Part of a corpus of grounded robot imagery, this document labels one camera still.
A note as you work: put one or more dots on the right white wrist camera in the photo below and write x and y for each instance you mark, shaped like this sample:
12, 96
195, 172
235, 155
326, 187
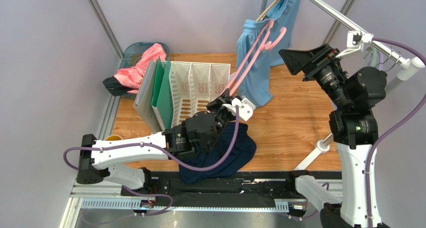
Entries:
357, 40

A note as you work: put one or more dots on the teal laundry basket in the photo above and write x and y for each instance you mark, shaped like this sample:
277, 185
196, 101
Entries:
133, 54

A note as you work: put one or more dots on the green folder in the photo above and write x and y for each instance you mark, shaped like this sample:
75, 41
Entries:
162, 99

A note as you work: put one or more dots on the black garment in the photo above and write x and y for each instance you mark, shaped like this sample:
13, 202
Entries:
114, 87

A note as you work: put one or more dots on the purple plastic hanger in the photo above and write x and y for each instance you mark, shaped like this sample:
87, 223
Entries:
381, 61

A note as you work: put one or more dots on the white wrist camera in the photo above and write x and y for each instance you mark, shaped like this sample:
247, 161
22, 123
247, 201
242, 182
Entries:
243, 108
357, 40

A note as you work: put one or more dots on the grey folder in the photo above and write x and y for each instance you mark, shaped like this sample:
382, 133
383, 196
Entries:
143, 100

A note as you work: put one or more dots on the light blue shorts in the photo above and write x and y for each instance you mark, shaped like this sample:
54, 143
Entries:
255, 86

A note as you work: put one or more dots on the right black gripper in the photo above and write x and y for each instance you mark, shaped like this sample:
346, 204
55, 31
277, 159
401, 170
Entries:
317, 66

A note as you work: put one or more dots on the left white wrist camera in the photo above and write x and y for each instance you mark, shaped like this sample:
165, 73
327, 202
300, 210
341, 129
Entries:
243, 108

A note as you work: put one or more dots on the metal clothes rail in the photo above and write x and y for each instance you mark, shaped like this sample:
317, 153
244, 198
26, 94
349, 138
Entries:
409, 66

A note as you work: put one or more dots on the white file organizer rack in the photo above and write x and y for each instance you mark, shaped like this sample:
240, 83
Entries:
193, 85

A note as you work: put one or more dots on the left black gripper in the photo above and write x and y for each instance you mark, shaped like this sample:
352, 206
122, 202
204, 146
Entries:
224, 98

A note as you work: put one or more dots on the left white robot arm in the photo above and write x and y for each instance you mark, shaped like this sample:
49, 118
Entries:
101, 160

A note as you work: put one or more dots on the yellow cup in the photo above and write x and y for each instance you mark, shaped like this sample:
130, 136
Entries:
114, 138

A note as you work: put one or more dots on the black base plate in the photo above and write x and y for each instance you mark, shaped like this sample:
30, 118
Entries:
248, 189

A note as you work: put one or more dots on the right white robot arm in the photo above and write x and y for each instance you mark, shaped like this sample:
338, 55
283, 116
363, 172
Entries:
354, 129

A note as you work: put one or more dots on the pink garment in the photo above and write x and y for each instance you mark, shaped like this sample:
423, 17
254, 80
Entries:
132, 77

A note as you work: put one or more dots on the green plastic hanger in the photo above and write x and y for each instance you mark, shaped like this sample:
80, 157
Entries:
371, 57

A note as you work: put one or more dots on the pink plastic hanger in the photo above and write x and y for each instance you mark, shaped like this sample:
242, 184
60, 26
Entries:
260, 44

